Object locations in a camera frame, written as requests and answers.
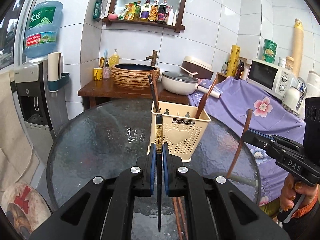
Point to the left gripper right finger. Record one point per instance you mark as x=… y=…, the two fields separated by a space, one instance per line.
x=216 y=208

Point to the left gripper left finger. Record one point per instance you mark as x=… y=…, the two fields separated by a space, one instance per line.
x=103 y=208

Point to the brown wooden chopstick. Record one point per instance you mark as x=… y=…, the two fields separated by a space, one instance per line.
x=155 y=90
x=174 y=200
x=241 y=142
x=183 y=218

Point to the black chopstick gold band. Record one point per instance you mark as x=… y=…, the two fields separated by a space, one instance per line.
x=159 y=142

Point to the black chopstick plain tip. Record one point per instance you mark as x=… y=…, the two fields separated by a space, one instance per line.
x=153 y=92

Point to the wooden handled small spoon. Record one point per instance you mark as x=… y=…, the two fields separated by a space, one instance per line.
x=207 y=93

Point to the right hand yellow nails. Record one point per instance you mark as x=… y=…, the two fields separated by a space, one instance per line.
x=291 y=189

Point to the white kettle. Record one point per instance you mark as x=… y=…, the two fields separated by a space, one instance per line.
x=294 y=99

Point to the dog print cushion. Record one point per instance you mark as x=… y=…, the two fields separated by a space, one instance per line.
x=25 y=208

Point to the white microwave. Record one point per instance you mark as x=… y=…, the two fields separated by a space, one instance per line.
x=271 y=78

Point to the cream perforated utensil holder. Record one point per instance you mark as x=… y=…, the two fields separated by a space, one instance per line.
x=181 y=131

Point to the beige cloth cover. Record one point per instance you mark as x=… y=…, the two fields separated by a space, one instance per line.
x=18 y=159

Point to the yellow roll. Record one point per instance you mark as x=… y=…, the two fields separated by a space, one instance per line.
x=233 y=61

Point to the green stacked cups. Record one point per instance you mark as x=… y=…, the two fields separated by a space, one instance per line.
x=269 y=51

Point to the white black water dispenser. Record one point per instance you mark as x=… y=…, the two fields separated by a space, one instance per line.
x=44 y=112

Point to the tall cream roll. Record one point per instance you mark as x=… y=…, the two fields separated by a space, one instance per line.
x=297 y=47

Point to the wooden counter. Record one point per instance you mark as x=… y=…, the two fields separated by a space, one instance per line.
x=97 y=92

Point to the white pan with lid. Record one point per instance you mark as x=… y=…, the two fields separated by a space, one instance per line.
x=181 y=84

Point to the white brown rice cooker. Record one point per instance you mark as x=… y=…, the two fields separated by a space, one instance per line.
x=197 y=68

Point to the woven brown basin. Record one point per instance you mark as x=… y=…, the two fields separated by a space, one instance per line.
x=133 y=76

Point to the yellow mug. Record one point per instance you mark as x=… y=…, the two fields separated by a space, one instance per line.
x=97 y=74

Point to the paper cup dispenser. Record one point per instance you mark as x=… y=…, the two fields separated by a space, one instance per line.
x=56 y=79

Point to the yellow soap bottle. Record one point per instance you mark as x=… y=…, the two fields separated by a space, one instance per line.
x=114 y=59

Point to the brass faucet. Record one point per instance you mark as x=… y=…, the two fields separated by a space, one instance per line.
x=153 y=58

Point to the blue water jug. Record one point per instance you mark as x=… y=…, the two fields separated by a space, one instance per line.
x=43 y=26

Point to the wooden framed wall shelf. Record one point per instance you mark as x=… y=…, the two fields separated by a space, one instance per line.
x=160 y=13

